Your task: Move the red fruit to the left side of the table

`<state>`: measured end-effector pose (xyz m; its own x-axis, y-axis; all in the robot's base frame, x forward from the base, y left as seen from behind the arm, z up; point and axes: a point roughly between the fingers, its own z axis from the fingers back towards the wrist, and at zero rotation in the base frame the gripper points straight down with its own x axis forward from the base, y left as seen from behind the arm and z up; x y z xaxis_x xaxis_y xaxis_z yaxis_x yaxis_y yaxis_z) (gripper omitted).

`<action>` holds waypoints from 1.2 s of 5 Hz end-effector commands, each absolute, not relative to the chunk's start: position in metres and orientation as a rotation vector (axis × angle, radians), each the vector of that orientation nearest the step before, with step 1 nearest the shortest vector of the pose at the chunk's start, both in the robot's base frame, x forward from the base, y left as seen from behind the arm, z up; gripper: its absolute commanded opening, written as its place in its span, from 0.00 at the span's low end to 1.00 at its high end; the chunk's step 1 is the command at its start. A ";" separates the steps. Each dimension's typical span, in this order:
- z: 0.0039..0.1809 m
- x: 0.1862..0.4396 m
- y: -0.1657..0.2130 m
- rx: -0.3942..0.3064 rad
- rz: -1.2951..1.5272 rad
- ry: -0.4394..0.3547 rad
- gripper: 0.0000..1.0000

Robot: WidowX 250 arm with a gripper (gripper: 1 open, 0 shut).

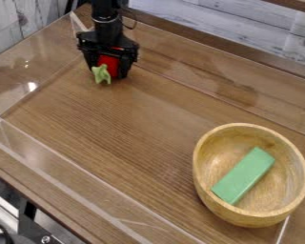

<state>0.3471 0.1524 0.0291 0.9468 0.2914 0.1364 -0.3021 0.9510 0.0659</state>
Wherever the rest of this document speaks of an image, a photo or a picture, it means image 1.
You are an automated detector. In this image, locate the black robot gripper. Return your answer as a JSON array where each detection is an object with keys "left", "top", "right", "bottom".
[{"left": 77, "top": 21, "right": 138, "bottom": 78}]

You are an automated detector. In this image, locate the red plush strawberry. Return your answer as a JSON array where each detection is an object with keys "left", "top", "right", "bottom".
[{"left": 91, "top": 55, "right": 119, "bottom": 85}]

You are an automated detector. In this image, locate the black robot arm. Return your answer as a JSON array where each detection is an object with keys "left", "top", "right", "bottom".
[{"left": 75, "top": 0, "right": 139, "bottom": 84}]

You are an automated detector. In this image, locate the clear acrylic table fence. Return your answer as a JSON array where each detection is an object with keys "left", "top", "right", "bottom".
[{"left": 0, "top": 15, "right": 305, "bottom": 244}]

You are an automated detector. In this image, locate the wooden bowl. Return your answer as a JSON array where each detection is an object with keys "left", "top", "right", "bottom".
[{"left": 191, "top": 123, "right": 305, "bottom": 228}]

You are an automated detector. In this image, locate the green rectangular block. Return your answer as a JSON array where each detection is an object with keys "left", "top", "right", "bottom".
[{"left": 210, "top": 147, "right": 274, "bottom": 205}]

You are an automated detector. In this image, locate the clear acrylic corner bracket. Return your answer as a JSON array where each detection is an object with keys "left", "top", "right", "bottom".
[{"left": 69, "top": 11, "right": 93, "bottom": 39}]

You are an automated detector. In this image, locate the black table leg bracket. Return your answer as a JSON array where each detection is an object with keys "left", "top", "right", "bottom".
[{"left": 16, "top": 198, "right": 65, "bottom": 244}]

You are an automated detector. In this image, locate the black cable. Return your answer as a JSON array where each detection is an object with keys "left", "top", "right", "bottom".
[{"left": 0, "top": 220, "right": 14, "bottom": 244}]

